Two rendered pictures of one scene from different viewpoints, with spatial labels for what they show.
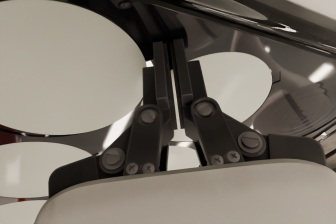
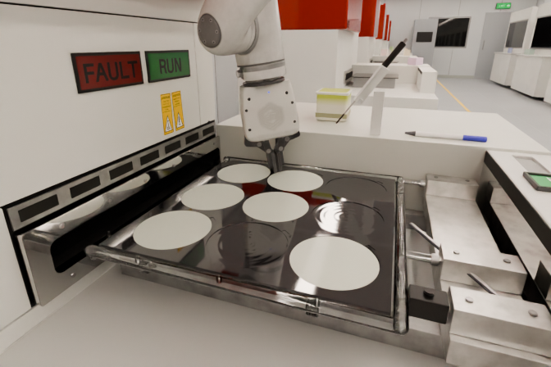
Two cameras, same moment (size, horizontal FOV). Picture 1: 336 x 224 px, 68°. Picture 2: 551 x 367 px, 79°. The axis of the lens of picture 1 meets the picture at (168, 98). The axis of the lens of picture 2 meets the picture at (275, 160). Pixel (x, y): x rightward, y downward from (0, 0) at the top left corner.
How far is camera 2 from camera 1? 72 cm
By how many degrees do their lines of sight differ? 121
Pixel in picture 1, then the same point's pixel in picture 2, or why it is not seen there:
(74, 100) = (246, 174)
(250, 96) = (313, 178)
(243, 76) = (305, 174)
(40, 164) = (219, 192)
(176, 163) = (290, 202)
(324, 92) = (354, 181)
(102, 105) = (254, 176)
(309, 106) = (353, 184)
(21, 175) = (207, 195)
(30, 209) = (184, 219)
